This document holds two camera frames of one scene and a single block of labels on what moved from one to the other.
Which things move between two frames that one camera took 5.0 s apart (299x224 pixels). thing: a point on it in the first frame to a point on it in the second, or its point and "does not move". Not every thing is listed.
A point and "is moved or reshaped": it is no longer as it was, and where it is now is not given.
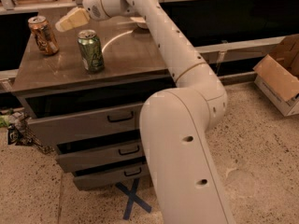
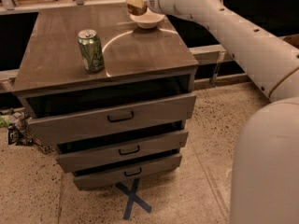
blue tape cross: (133, 198) does not move
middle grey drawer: (77, 161) does not move
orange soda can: (43, 35) is moved or reshaped
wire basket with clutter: (21, 132) does not move
